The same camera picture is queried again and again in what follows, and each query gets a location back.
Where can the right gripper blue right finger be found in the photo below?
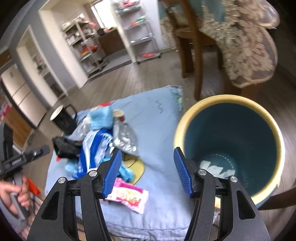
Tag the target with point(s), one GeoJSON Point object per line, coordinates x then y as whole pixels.
{"type": "Point", "coordinates": [183, 171]}

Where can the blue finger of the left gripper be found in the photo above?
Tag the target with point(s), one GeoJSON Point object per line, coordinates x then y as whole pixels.
{"type": "Point", "coordinates": [35, 154]}

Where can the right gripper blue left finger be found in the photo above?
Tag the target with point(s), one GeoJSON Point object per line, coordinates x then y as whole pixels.
{"type": "Point", "coordinates": [112, 172]}

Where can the blue white wipes package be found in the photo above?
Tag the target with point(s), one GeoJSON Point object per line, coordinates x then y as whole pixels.
{"type": "Point", "coordinates": [95, 148]}

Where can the pink snack wrapper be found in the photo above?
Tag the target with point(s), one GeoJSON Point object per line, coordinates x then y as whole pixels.
{"type": "Point", "coordinates": [129, 195]}

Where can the light blue face mask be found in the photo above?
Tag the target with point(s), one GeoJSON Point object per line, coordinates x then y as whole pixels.
{"type": "Point", "coordinates": [101, 118]}

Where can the white tissue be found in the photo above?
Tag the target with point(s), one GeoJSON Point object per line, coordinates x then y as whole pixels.
{"type": "Point", "coordinates": [216, 171]}

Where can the black crumpled bag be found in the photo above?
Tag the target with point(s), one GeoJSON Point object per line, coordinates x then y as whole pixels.
{"type": "Point", "coordinates": [66, 148]}

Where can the black mug white inside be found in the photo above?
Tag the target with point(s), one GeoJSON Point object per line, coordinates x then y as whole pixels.
{"type": "Point", "coordinates": [63, 120]}

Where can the silver foil wrapper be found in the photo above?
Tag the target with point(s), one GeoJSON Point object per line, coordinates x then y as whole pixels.
{"type": "Point", "coordinates": [124, 138]}

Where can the white refrigerator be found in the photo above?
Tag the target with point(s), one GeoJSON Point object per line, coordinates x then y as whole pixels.
{"type": "Point", "coordinates": [23, 96]}

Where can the teal bin with yellow rim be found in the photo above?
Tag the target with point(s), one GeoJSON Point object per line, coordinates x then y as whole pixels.
{"type": "Point", "coordinates": [238, 134]}

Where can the light blue cartoon cushion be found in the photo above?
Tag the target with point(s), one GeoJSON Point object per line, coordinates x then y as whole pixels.
{"type": "Point", "coordinates": [154, 116]}

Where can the metal kitchen shelf rack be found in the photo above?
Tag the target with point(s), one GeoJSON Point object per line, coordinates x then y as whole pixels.
{"type": "Point", "coordinates": [82, 38]}

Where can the grey plastic shelf trolley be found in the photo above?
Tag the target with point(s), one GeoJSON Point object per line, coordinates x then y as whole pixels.
{"type": "Point", "coordinates": [135, 30]}

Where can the teal lace tablecloth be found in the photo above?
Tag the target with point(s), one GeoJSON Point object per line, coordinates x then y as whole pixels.
{"type": "Point", "coordinates": [240, 29]}

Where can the wooden dining chair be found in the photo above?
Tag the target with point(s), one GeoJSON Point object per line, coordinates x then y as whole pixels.
{"type": "Point", "coordinates": [189, 41]}

